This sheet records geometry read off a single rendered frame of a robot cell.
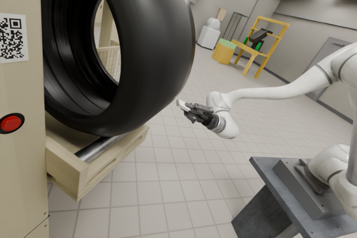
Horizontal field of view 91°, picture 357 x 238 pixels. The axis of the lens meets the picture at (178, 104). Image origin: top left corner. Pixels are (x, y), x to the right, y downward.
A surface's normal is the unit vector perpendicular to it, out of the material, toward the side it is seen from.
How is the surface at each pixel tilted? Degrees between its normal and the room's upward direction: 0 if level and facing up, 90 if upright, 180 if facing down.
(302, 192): 90
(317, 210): 90
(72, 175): 90
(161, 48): 75
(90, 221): 0
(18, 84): 90
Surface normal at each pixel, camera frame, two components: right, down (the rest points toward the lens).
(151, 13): 0.40, 0.15
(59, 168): -0.39, 0.33
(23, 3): 0.86, 0.46
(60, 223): 0.33, -0.82
